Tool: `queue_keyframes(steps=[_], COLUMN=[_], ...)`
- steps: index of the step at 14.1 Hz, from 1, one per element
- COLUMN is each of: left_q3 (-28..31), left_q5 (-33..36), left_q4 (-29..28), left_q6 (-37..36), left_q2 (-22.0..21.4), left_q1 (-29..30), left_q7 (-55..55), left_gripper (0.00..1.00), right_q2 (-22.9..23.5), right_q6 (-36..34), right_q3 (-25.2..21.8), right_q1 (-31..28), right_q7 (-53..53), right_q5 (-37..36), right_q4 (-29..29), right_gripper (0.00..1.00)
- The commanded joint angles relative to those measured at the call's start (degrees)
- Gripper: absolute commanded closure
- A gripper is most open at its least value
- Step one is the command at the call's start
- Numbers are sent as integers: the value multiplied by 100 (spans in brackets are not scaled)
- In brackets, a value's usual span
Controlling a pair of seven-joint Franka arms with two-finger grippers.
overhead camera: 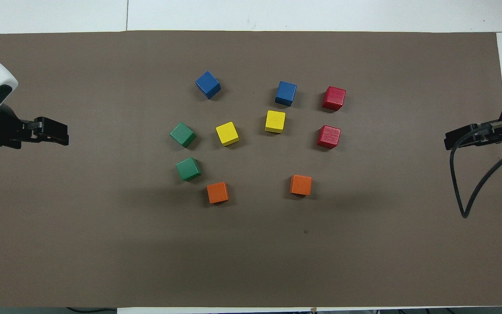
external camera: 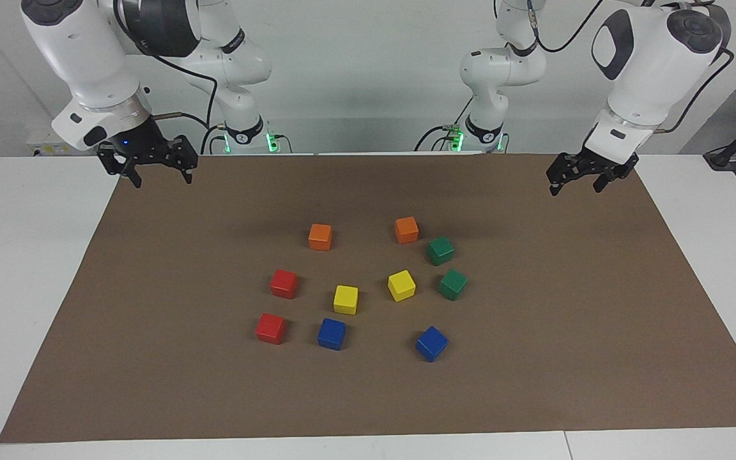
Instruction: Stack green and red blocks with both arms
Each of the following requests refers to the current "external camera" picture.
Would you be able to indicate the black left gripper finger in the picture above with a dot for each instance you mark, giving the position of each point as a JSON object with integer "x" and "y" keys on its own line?
{"x": 602, "y": 182}
{"x": 555, "y": 184}

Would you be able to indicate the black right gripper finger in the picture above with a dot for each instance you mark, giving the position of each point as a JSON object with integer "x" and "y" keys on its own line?
{"x": 188, "y": 172}
{"x": 133, "y": 174}

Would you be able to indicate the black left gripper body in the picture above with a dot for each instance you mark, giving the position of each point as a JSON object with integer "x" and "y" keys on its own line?
{"x": 588, "y": 165}

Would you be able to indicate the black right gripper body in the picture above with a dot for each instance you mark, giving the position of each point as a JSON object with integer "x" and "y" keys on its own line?
{"x": 144, "y": 145}

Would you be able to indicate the green wooden cube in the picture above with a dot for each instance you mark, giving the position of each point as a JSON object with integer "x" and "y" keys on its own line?
{"x": 440, "y": 250}
{"x": 453, "y": 284}

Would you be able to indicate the red wooden cube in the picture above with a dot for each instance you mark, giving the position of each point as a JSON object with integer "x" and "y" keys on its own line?
{"x": 283, "y": 283}
{"x": 270, "y": 328}

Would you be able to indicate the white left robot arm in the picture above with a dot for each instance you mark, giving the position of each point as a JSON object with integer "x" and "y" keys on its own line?
{"x": 646, "y": 70}

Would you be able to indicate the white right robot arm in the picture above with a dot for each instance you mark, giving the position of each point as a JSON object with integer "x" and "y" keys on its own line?
{"x": 87, "y": 57}

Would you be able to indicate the white power strip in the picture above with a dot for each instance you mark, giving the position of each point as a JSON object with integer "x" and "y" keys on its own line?
{"x": 39, "y": 144}

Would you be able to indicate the orange wooden cube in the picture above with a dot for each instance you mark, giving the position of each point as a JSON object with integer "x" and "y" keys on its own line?
{"x": 320, "y": 237}
{"x": 406, "y": 230}

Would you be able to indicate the yellow wooden cube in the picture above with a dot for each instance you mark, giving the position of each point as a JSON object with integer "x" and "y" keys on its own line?
{"x": 345, "y": 299}
{"x": 401, "y": 285}

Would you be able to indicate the blue wooden cube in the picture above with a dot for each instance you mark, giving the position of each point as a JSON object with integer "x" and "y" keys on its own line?
{"x": 331, "y": 333}
{"x": 431, "y": 343}

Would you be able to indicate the brown table mat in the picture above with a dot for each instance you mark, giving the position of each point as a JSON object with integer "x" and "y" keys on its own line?
{"x": 368, "y": 396}

